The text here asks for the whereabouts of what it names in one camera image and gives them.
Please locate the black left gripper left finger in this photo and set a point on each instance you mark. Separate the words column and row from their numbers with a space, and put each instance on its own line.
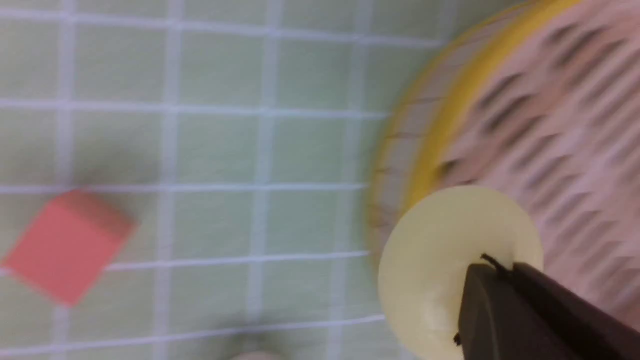
column 497, row 322

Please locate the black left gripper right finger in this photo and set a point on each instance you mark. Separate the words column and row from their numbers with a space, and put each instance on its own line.
column 587, row 331

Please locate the yellow bun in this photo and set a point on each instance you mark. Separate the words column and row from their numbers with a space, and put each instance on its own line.
column 423, row 266

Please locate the bamboo steamer tray yellow rim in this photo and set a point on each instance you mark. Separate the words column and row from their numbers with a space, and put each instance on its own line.
column 540, row 102

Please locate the green checkered tablecloth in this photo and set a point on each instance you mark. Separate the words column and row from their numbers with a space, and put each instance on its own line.
column 240, row 135

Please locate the red foam cube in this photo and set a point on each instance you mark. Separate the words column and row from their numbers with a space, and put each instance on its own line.
column 69, row 244

